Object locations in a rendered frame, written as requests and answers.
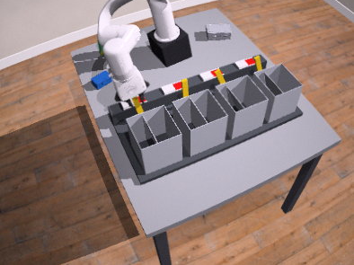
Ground blue box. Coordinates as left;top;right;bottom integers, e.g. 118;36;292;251
91;70;112;90

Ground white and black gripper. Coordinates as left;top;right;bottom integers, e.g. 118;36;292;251
112;66;150;109

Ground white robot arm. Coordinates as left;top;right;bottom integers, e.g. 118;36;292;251
97;0;180;81

